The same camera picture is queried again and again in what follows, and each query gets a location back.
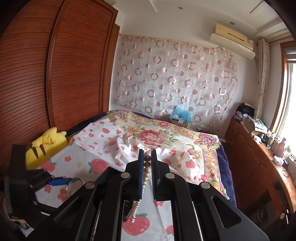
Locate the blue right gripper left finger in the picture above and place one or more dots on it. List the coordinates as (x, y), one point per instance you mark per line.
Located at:
(133, 189)

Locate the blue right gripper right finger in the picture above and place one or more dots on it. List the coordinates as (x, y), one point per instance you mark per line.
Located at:
(159, 170)

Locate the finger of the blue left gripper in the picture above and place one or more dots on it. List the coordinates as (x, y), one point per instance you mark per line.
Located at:
(59, 181)

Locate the green jade bangle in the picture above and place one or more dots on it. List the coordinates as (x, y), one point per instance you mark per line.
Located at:
(73, 185)

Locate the yellow plush toy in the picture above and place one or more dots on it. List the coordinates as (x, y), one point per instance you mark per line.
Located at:
(44, 147)

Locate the strawberry flower print sheet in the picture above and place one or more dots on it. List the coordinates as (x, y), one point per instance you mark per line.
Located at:
(100, 145)

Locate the blue fluffy toy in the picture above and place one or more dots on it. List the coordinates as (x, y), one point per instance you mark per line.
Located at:
(180, 114)

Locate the pink circle pattern curtain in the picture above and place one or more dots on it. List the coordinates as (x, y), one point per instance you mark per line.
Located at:
(154, 76)

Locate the brown wooden side cabinet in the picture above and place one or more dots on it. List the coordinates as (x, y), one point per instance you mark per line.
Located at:
(257, 180)

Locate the dark clothes pile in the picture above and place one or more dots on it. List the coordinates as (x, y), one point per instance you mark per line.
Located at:
(243, 111)

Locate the brown wooden wardrobe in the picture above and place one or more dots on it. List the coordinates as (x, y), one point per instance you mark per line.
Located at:
(56, 64)

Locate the pink bottle on cabinet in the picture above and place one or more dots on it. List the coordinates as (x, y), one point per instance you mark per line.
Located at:
(280, 148)

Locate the white air conditioner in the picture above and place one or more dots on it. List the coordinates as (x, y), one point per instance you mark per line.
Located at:
(233, 41)

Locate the window with wooden frame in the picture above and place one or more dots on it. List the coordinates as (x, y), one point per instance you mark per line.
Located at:
(279, 84)

